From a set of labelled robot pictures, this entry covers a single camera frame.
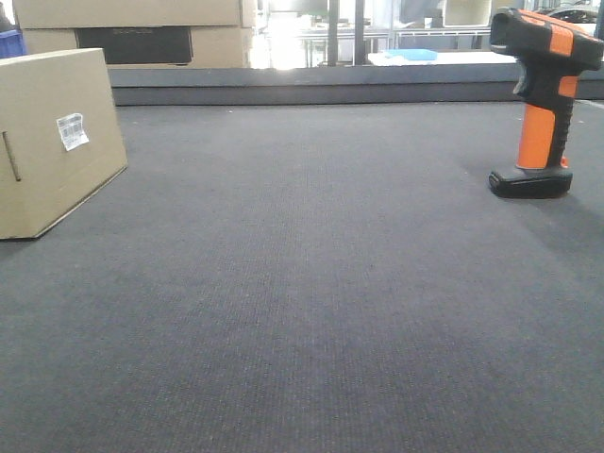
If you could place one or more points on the white background table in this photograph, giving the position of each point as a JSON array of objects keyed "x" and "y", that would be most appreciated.
[{"x": 444, "y": 58}]

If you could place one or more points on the blue flat tray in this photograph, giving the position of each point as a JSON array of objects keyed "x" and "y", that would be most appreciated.
[{"x": 411, "y": 54}]

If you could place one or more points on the dark raised table edge rail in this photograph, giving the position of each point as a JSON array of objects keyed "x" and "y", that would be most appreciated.
[{"x": 315, "y": 86}]

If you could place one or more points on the white barcode label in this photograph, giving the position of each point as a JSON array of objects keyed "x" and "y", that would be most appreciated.
[{"x": 71, "y": 131}]

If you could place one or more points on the dark vertical post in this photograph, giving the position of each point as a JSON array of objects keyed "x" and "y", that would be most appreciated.
[{"x": 332, "y": 33}]

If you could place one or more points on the blue plastic crate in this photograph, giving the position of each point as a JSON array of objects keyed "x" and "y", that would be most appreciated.
[{"x": 11, "y": 44}]

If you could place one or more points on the brown cardboard package box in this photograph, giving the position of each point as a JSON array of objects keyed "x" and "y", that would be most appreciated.
[{"x": 41, "y": 183}]

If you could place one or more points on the lower cardboard box black print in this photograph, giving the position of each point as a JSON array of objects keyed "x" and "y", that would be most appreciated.
[{"x": 212, "y": 47}]

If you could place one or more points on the upper stacked cardboard box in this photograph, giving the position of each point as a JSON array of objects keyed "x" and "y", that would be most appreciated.
[{"x": 105, "y": 13}]

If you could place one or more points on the orange black barcode scanner gun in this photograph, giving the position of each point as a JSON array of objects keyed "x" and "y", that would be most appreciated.
[{"x": 552, "y": 55}]

